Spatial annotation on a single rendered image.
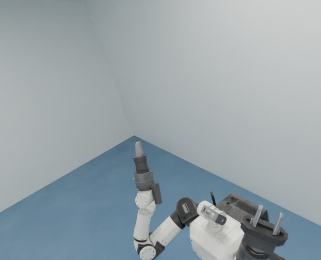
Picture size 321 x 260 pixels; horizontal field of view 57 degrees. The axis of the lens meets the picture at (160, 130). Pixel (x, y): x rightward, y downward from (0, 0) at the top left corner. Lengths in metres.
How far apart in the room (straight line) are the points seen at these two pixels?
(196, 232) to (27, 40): 3.96
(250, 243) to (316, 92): 1.63
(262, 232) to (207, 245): 0.47
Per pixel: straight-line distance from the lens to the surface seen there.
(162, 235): 1.49
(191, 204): 1.44
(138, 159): 1.32
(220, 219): 1.22
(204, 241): 1.33
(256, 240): 0.91
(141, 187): 1.36
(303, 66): 2.35
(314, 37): 2.24
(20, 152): 4.97
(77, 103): 5.01
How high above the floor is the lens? 2.32
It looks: 25 degrees down
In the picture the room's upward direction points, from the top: 18 degrees counter-clockwise
